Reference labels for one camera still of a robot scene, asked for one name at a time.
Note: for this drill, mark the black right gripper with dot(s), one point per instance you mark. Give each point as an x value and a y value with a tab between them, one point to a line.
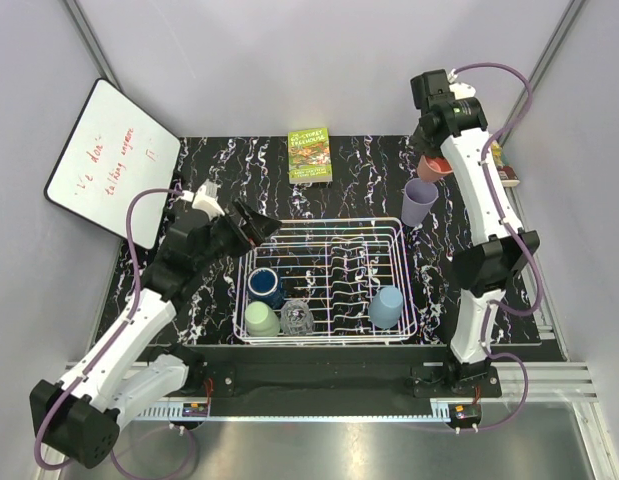
418	144

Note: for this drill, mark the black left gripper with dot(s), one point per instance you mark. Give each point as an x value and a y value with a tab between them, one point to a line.
262	226

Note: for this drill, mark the pink plastic cup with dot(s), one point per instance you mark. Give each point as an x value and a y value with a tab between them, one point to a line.
433	169

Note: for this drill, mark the lilac plastic cup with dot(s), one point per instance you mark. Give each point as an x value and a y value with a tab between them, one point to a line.
418	199

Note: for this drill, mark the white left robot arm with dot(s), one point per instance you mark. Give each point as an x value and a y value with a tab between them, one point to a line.
82	414

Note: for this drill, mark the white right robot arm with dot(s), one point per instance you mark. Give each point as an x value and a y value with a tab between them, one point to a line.
453	127

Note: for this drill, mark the dark blue ceramic mug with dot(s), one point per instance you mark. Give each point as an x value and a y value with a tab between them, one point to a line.
265	285

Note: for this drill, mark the green paperback book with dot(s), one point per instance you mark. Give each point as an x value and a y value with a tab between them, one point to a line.
309	156

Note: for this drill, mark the light green plastic cup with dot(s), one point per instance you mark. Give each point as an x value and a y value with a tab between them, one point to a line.
261	320

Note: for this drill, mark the clear glass cup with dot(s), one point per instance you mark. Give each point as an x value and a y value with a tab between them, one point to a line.
296	318

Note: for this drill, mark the yellow paperback book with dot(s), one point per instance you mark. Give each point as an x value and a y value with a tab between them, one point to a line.
507	174

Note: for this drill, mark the light blue plastic cup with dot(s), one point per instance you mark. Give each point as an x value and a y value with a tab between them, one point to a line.
385	308

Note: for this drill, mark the white whiteboard with red writing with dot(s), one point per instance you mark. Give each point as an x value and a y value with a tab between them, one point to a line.
114	152

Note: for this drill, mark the left orange connector board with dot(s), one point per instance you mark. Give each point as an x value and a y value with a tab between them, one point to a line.
195	409

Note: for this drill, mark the orange connector board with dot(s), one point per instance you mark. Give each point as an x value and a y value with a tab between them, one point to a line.
467	411
195	409

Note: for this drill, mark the right orange connector board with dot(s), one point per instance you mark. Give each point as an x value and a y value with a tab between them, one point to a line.
467	411

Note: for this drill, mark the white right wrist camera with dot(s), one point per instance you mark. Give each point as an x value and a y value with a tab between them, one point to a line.
459	89

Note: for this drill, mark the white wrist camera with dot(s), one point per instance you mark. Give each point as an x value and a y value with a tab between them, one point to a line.
205	199
459	89

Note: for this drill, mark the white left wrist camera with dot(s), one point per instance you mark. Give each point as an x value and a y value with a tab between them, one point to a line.
205	199

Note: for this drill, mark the white wire dish rack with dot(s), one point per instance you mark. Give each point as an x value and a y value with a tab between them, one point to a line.
335	266

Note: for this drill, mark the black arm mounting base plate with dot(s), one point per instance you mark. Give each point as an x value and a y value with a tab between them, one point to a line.
309	382

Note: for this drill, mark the slotted cable duct rail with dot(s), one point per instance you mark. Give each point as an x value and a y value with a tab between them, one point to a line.
166	411

